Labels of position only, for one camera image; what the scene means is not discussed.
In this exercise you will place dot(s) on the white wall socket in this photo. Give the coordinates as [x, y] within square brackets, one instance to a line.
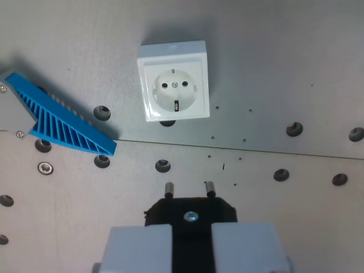
[175, 85]

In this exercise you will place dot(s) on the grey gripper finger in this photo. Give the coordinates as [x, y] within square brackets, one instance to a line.
[244, 250]
[136, 250]

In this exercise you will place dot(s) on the silver hex table screw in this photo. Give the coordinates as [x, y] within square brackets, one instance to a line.
[45, 167]

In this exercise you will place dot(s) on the blue ribbed plastic wedge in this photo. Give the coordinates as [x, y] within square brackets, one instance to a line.
[65, 125]

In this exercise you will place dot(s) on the small silver bracket screw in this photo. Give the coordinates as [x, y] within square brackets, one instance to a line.
[19, 133]
[3, 88]

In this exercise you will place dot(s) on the black power plug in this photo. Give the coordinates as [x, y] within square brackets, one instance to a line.
[191, 210]

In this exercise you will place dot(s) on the grey plastic bracket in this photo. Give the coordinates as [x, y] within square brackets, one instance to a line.
[11, 111]

